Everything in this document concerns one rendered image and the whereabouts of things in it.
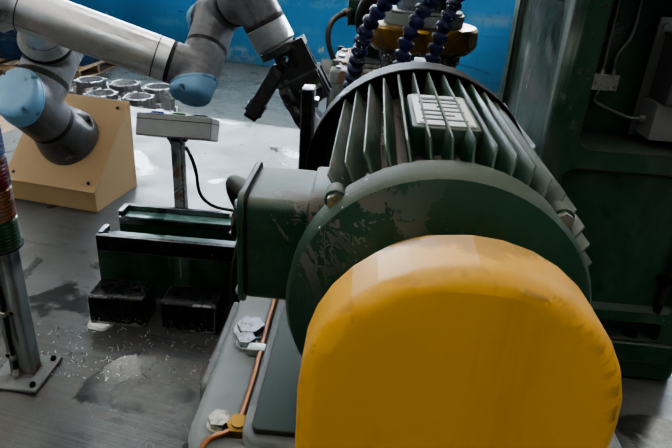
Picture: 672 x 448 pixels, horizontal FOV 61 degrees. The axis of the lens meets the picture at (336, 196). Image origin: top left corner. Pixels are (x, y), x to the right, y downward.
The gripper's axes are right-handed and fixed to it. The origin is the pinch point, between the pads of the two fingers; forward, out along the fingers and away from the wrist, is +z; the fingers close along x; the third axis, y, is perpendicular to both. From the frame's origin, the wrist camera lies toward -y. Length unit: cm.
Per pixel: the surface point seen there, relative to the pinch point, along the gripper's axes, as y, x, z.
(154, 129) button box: -34.7, 15.1, -15.2
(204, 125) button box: -24.3, 15.7, -11.1
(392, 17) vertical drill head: 22.9, -10.0, -16.7
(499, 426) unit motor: 23, -86, -9
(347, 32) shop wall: -47, 566, 41
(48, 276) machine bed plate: -60, -9, -1
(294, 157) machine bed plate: -26, 70, 18
